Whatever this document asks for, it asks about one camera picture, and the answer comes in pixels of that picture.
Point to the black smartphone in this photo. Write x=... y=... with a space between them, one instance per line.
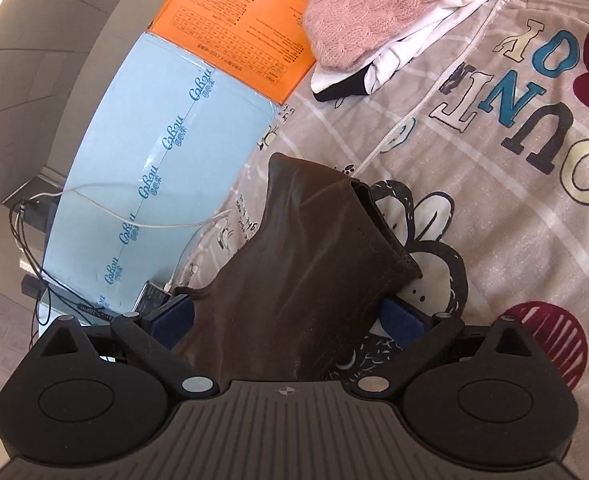
x=153 y=296

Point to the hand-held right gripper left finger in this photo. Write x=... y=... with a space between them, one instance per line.
x=174 y=317

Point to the orange cardboard box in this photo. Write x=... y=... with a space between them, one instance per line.
x=234 y=20

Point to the white garment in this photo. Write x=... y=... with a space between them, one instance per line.
x=424 y=45

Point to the black cloth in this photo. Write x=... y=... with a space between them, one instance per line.
x=342 y=91

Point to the brown leather garment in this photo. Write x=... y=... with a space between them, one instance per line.
x=299 y=260

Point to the pink knitted sweater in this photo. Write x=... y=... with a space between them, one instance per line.
x=374 y=10

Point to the dark power strip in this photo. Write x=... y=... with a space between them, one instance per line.
x=42 y=215

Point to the beige printed bedsheet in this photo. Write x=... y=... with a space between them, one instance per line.
x=524 y=160

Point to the light blue cardboard box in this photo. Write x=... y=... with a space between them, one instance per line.
x=149 y=135

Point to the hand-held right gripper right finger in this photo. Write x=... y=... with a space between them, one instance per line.
x=399 y=320

